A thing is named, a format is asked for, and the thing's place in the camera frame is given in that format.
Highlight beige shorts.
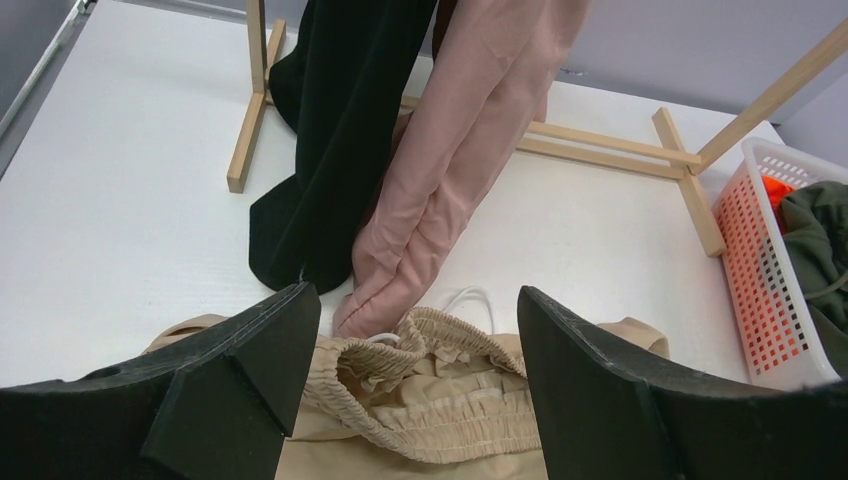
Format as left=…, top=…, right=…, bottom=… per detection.
left=142, top=286, right=672, bottom=480

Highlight wooden clothes rack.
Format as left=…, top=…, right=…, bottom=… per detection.
left=226, top=1, right=847, bottom=258

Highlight white plastic basket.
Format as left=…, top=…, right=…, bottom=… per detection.
left=713, top=138, right=847, bottom=390

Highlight black shorts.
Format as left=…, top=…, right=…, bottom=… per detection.
left=248, top=0, right=435, bottom=293

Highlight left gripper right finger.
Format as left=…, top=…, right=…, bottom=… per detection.
left=517, top=286, right=847, bottom=479

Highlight olive green shorts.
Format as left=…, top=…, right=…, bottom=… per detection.
left=778, top=181, right=847, bottom=379

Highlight pink shorts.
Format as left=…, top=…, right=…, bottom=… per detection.
left=333, top=1, right=590, bottom=338

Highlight orange shorts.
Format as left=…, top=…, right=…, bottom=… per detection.
left=762, top=175, right=795, bottom=233

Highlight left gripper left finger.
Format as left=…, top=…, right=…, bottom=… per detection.
left=1, top=283, right=321, bottom=479

